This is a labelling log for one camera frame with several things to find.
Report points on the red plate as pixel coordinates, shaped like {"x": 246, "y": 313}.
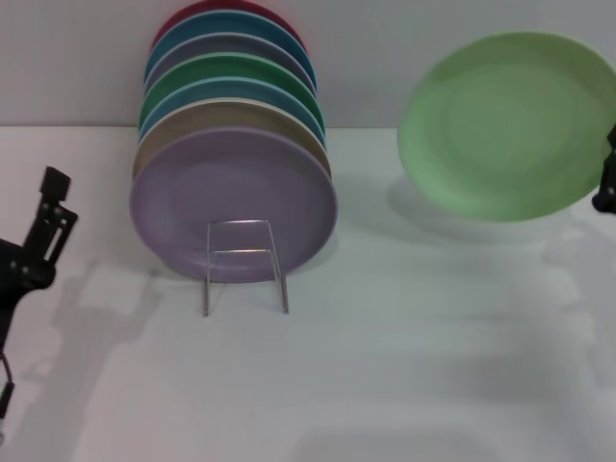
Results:
{"x": 168, "y": 21}

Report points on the grey lilac plate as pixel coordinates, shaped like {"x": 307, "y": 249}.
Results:
{"x": 226, "y": 45}

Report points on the dark green plate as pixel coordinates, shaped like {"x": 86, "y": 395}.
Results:
{"x": 226, "y": 67}

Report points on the purple plate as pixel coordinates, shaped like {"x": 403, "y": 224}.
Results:
{"x": 192, "y": 202}

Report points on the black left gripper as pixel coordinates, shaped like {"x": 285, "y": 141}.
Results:
{"x": 19, "y": 274}

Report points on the teal blue plate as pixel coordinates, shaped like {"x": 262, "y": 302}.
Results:
{"x": 226, "y": 24}

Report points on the beige plate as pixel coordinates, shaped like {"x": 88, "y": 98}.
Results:
{"x": 216, "y": 115}

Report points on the light green plate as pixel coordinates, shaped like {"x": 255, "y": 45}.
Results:
{"x": 505, "y": 130}

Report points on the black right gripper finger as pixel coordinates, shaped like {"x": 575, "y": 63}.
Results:
{"x": 610, "y": 187}

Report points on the light blue plate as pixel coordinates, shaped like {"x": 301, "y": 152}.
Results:
{"x": 226, "y": 89}

